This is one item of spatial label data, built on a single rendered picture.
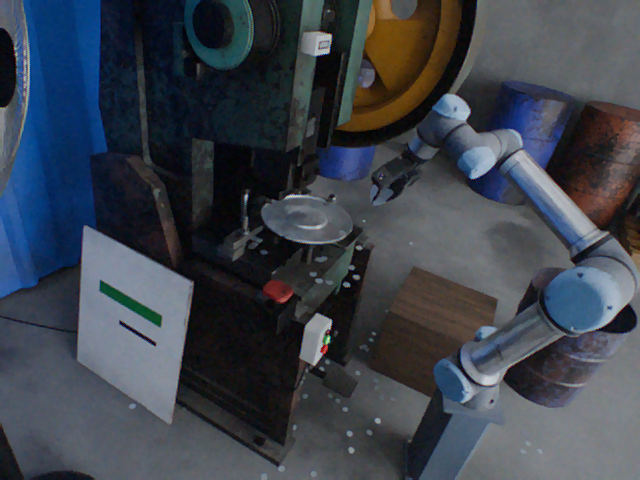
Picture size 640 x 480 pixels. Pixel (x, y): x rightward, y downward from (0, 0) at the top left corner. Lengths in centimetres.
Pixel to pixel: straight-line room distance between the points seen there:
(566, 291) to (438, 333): 89
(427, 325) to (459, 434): 46
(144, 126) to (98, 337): 83
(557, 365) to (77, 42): 236
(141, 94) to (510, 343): 117
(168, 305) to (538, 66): 371
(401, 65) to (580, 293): 93
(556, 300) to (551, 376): 117
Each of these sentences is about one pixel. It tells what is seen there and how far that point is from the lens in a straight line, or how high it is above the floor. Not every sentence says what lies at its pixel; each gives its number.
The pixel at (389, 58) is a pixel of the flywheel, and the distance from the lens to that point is 156.
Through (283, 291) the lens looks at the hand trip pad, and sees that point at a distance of 112.
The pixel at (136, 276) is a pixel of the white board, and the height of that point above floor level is 50.
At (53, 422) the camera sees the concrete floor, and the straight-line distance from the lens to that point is 188.
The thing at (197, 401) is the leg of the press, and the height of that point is 3.
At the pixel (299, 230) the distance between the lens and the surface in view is 132.
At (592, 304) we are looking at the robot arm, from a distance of 95.
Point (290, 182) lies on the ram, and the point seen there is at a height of 92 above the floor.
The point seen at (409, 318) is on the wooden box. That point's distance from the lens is 178.
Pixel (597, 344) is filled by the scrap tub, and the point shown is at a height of 41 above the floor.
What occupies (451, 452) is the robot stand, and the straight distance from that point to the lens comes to 159.
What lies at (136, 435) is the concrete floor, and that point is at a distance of 178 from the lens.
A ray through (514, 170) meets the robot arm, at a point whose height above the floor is 113.
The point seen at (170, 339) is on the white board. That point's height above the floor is 35.
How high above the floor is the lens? 147
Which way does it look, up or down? 33 degrees down
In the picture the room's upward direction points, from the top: 11 degrees clockwise
